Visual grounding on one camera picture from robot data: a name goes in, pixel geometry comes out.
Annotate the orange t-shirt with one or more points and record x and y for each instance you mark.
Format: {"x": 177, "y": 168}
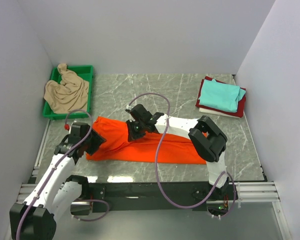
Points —
{"x": 173, "y": 150}

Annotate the folded white t-shirt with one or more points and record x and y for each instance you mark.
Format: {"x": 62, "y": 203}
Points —
{"x": 214, "y": 112}

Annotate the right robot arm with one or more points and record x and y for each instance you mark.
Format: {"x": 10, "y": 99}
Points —
{"x": 206, "y": 137}

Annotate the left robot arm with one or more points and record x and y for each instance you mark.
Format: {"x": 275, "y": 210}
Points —
{"x": 36, "y": 217}

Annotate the green plastic tray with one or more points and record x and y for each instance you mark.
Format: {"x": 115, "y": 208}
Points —
{"x": 86, "y": 72}

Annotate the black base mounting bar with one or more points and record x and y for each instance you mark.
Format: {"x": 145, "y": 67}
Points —
{"x": 130, "y": 196}

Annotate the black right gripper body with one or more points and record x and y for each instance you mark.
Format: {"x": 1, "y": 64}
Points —
{"x": 136, "y": 130}

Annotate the aluminium frame rail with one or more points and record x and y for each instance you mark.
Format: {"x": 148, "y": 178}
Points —
{"x": 248, "y": 192}

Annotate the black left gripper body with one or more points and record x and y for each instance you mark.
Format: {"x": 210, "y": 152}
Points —
{"x": 92, "y": 143}

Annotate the beige t-shirt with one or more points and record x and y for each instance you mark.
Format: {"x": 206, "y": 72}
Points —
{"x": 70, "y": 94}

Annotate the folded teal t-shirt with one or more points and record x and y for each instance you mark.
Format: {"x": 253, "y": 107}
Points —
{"x": 220, "y": 96}

